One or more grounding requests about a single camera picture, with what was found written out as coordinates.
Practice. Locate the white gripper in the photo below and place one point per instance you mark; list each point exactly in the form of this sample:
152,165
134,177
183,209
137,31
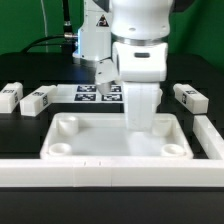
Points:
135,64

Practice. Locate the white desk top tray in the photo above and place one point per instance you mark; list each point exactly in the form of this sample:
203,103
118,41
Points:
106,135

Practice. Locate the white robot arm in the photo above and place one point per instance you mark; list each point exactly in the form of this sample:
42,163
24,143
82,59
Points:
123,40

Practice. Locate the white base marker plate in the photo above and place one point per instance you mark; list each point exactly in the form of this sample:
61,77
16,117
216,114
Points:
86,93

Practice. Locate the white L-shaped obstacle fence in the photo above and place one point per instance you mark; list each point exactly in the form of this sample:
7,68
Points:
83,171

